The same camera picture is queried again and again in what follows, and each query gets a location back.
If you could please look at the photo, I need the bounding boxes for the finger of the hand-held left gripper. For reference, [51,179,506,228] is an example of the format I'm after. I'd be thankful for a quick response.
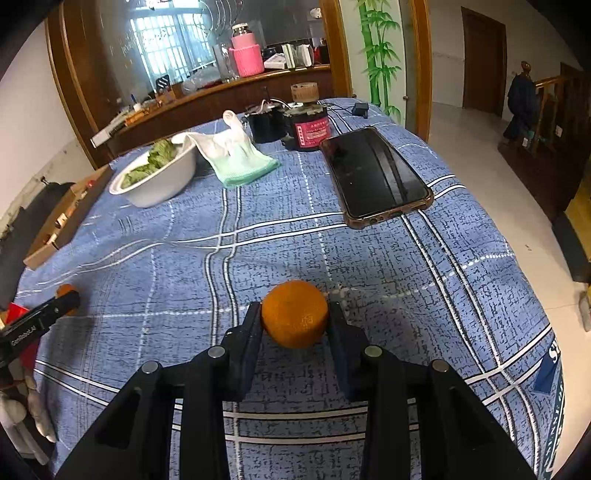
[34,292,81,330]

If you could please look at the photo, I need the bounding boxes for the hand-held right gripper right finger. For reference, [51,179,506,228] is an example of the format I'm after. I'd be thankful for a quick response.
[327,301,539,480]

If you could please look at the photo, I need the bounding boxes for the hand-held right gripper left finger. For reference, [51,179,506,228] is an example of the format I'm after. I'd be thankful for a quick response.
[54,302,264,480]

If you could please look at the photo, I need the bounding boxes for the orange tangerine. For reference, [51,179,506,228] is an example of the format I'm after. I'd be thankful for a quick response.
[261,280,330,349]
[54,284,80,317]

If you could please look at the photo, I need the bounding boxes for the red box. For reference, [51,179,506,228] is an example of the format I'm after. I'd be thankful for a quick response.
[0,302,41,370]

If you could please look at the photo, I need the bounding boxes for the person's left hand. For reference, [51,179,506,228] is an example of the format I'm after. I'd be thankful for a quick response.
[0,364,58,464]

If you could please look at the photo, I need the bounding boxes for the cardboard box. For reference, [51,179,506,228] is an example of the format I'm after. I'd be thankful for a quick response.
[23,164,114,271]

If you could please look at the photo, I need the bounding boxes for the black sofa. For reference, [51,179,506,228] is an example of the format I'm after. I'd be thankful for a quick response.
[0,182,75,305]

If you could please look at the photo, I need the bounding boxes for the blue checked tablecloth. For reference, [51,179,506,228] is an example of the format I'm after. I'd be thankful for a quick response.
[14,97,566,480]

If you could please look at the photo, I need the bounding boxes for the white bowl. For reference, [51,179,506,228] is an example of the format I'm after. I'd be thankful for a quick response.
[109,136,198,208]

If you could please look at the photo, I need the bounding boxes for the green leafy vegetables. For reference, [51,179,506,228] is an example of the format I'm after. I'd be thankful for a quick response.
[122,138,181,188]

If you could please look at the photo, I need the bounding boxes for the black smartphone in brown case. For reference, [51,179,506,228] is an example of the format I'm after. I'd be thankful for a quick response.
[318,127,435,230]

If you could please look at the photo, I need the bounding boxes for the white and green glove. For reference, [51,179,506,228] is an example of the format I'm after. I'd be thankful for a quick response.
[187,110,281,188]

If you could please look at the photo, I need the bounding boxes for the dark jar with red label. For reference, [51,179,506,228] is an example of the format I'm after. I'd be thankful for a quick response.
[283,102,331,152]

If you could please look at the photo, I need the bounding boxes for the black cup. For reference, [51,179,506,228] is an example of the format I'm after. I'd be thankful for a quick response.
[243,99,287,144]

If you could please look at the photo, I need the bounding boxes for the wooden framed cabinet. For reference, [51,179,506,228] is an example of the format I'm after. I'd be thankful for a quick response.
[46,0,352,169]

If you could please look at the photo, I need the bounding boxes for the clear glass jar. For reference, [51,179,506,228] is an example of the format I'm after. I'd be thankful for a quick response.
[212,44,238,81]

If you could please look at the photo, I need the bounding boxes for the pink sleeved bottle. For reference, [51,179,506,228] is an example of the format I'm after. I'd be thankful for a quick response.
[229,22,265,78]

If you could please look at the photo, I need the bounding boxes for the dark blue jacket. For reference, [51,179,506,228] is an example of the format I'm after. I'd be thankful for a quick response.
[503,60,539,141]

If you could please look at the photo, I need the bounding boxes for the wooden stair railing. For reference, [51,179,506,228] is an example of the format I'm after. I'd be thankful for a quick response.
[499,62,591,222]

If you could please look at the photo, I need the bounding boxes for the brown wooden door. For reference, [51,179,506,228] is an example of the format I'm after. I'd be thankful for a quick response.
[462,7,509,116]

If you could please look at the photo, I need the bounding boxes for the green bamboo wall decal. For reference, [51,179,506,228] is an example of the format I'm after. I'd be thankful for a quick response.
[353,0,402,123]

